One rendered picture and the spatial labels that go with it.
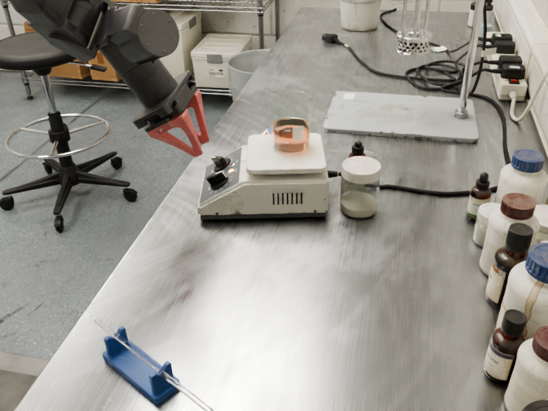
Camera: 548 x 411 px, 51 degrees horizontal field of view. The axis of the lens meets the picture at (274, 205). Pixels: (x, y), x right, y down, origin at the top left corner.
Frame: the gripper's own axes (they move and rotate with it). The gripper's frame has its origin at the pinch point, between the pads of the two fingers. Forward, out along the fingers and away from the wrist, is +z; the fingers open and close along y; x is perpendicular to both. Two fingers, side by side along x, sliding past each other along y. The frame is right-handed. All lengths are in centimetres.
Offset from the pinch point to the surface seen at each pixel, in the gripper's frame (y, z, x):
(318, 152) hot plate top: 5.7, 11.6, -12.9
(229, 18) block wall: 236, 35, 98
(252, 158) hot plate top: 1.9, 6.4, -4.8
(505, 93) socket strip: 51, 40, -36
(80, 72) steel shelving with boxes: 193, 11, 173
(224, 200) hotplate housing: -3.5, 8.4, 0.1
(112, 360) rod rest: -33.6, 5.3, 3.7
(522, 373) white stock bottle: -31, 22, -36
